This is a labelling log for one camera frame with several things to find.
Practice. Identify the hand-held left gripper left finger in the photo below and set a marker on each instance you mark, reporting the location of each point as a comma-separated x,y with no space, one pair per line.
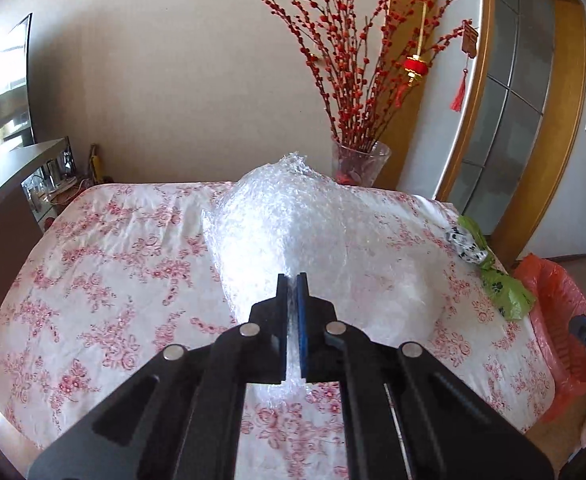
283,310

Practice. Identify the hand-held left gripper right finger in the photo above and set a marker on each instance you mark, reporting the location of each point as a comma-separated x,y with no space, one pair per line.
302,320

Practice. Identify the red plastic bag bin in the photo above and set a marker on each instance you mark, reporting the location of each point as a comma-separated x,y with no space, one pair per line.
553,310

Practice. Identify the clear bubble wrap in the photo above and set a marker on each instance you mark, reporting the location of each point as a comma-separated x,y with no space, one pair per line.
323,230

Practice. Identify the green printed plastic bag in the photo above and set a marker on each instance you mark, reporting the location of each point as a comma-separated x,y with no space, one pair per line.
508,292

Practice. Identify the black white patterned wrapper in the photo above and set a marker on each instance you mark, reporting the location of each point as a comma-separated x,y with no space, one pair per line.
465,247

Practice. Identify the glass vase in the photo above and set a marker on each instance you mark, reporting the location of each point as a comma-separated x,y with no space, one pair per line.
360,165

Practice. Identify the floral pink white tablecloth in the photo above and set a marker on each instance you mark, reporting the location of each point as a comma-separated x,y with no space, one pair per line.
98,280

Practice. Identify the red berry branches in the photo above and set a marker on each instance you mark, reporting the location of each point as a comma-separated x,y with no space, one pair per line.
353,85

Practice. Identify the small red lantern ornament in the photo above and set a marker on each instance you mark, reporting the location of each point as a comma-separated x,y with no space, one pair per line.
416,65

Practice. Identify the red knot tassel decoration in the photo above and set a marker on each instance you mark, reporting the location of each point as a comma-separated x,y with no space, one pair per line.
469,40

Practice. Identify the flat screen television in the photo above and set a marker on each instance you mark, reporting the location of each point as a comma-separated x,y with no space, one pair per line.
3,95

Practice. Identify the frosted glass door wooden frame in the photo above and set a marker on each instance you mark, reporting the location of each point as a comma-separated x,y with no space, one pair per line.
513,125

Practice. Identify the wooden wall trim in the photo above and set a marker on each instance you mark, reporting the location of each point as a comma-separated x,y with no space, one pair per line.
480,60

